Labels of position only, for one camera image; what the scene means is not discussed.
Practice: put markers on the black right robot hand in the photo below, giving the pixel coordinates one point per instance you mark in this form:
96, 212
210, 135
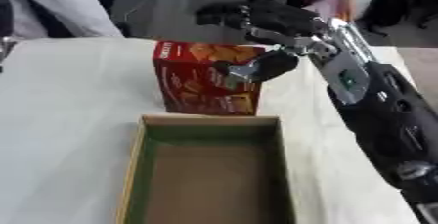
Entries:
279, 16

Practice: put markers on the red cracker box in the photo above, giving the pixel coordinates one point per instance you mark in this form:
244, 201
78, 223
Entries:
208, 79

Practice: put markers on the open cardboard box green inside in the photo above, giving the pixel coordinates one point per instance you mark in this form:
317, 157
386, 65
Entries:
208, 172

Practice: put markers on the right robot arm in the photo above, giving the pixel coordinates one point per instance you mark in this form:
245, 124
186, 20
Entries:
382, 104

